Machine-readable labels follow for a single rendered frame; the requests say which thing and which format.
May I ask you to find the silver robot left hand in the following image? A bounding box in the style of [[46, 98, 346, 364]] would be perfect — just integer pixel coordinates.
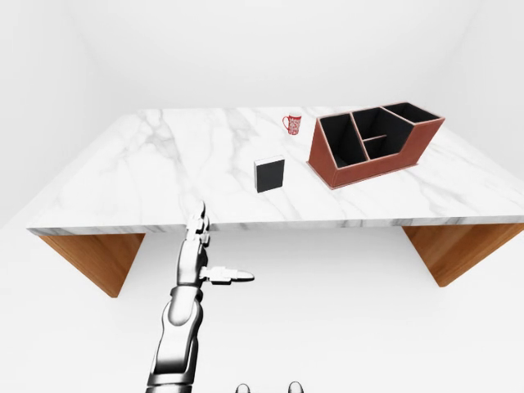
[[174, 201, 255, 290]]

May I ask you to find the black book with white pages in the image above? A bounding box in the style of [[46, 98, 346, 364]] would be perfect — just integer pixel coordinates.
[[253, 155, 287, 194]]

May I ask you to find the red-brown desk caddy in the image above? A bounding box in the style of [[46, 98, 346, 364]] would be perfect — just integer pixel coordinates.
[[306, 101, 446, 190]]

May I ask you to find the wooden table leg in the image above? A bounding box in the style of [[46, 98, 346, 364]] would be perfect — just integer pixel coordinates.
[[36, 233, 147, 299], [400, 223, 524, 288]]

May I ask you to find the red patterned mug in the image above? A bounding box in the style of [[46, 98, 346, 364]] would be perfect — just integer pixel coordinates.
[[281, 111, 304, 137]]

